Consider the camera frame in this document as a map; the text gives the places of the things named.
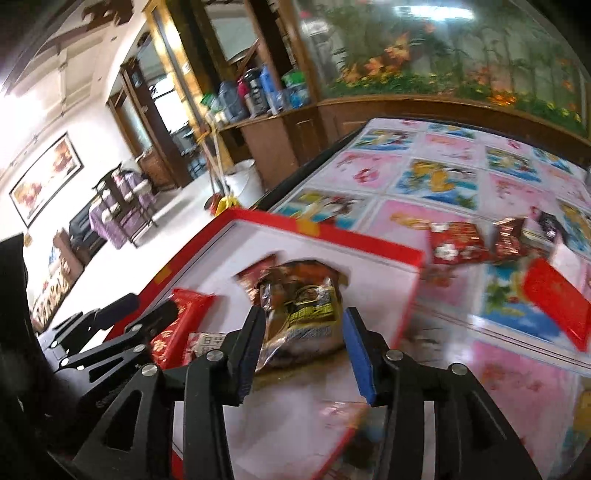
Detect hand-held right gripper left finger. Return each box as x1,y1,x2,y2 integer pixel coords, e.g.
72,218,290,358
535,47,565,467
69,305,267,480

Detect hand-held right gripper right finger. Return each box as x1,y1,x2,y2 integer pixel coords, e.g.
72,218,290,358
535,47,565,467
343,306,542,480

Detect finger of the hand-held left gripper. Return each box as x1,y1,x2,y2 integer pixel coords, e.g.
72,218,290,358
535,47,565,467
39,294,140,354
55,301,181,386

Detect red floral snack packet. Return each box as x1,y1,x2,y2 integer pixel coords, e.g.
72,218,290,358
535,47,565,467
150,288,216,370
428,222,491,267

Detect green brown snack packet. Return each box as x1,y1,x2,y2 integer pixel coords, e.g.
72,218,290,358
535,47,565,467
255,261,352,371

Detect red and white cardboard box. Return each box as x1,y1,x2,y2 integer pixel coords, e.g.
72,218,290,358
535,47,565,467
108,207,426,480

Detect black snack packet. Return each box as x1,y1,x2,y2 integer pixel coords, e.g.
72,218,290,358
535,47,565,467
537,211,572,246

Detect white snack packet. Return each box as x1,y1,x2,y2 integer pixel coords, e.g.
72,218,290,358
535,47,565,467
185,331,242,368

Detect black sofa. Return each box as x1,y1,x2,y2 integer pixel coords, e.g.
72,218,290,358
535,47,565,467
68,203,108,260

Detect dark chairs with purple cloth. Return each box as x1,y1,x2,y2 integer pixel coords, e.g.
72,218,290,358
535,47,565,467
89,168,158,250

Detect white bucket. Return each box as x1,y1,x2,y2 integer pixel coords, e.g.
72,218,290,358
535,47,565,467
225,159,271,209

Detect dark red foil snack packet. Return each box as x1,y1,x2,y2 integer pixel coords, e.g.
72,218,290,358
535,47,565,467
491,216,530,265

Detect flat red packet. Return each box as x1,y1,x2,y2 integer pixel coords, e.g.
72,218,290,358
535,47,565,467
521,257,591,352

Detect wooden cabinet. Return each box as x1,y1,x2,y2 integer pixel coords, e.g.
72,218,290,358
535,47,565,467
216,93,591,198

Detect green bottle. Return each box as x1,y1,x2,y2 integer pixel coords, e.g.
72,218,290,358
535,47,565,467
202,92,228,126

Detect blue water jug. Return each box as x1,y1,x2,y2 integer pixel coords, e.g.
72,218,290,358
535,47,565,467
217,80,249,123

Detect blue plastic bottle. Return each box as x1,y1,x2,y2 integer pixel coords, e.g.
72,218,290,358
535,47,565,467
259,65,283,116

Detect clear tub with green lid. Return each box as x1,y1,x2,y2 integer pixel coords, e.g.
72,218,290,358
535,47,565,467
280,69,311,110

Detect glass aquarium with artificial flowers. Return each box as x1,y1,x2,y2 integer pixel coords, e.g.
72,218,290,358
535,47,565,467
291,0,588,136

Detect framed wall painting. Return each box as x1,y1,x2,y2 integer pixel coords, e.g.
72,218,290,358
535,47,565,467
9,131,84,227

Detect wooden door frame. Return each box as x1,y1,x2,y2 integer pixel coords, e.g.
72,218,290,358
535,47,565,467
107,58,195,191

